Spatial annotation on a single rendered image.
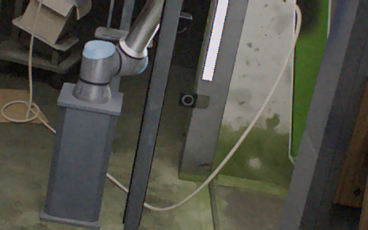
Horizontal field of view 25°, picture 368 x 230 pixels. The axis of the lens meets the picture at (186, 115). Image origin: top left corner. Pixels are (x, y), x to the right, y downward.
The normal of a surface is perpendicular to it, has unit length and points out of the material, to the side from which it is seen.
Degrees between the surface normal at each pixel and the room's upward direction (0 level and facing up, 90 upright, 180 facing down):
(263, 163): 90
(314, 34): 90
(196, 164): 90
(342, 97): 90
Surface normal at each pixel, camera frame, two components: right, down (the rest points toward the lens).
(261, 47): 0.03, 0.33
